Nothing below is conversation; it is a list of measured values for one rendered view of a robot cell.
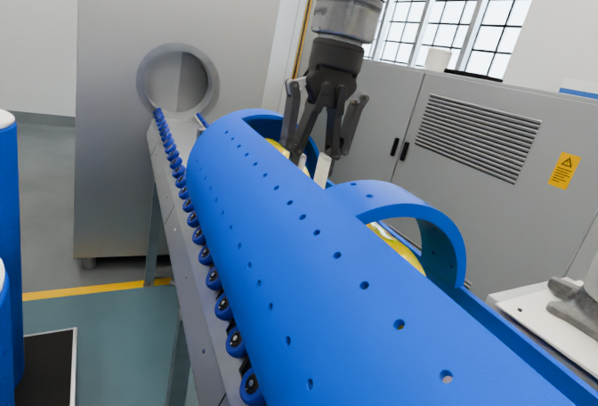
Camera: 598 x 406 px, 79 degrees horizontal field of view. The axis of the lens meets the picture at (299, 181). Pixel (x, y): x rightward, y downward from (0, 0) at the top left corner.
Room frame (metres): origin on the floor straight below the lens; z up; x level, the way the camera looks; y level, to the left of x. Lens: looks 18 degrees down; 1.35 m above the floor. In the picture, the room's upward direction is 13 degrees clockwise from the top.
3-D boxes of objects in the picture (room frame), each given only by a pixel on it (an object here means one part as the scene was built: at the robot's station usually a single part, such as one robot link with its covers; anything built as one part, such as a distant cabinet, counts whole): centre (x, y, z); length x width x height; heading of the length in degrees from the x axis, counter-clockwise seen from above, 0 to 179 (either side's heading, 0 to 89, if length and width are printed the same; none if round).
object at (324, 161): (0.56, -0.03, 1.18); 0.03 x 0.01 x 0.07; 28
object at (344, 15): (0.55, -0.01, 1.41); 0.09 x 0.09 x 0.06
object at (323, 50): (0.55, -0.01, 1.34); 0.08 x 0.07 x 0.09; 118
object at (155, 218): (1.69, 0.69, 0.31); 0.06 x 0.06 x 0.63; 28
